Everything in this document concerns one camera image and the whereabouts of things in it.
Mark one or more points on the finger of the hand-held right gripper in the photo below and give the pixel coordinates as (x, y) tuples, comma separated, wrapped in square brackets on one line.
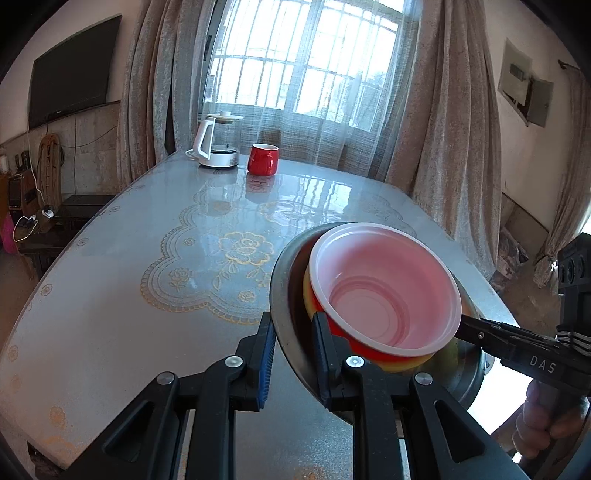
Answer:
[(480, 341), (508, 330)]

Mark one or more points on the grey wall box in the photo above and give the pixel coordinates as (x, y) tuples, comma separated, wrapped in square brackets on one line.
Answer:
[(526, 87)]

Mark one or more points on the wall television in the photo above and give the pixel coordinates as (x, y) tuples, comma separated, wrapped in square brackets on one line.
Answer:
[(69, 78)]

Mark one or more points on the wooden shelf cabinet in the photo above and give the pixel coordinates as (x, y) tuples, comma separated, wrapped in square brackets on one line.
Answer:
[(16, 194)]

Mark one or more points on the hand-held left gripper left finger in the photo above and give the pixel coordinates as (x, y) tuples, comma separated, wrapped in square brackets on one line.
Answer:
[(265, 364)]

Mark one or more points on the barred window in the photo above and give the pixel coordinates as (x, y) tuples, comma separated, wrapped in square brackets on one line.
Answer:
[(300, 60)]

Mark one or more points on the sheer white curtain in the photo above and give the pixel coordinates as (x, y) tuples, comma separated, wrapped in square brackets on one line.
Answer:
[(323, 138)]

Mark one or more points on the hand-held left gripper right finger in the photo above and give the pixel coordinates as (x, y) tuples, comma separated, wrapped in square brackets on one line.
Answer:
[(323, 353)]

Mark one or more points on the red plastic bowl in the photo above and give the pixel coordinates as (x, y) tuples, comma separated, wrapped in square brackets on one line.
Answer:
[(383, 286)]

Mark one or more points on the person's right hand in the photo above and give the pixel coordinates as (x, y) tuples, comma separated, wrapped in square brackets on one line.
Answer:
[(531, 424)]

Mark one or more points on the beige door curtain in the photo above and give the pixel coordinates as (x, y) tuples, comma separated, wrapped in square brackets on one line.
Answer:
[(568, 161)]

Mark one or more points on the white glass kettle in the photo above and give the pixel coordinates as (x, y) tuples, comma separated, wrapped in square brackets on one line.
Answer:
[(217, 159)]

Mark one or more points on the red mug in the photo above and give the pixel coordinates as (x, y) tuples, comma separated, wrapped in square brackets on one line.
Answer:
[(263, 161)]

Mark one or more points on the dark low cabinet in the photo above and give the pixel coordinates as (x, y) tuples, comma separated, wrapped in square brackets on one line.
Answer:
[(78, 212)]

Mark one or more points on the stainless steel bowl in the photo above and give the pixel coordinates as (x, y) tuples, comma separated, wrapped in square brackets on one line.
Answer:
[(461, 379)]

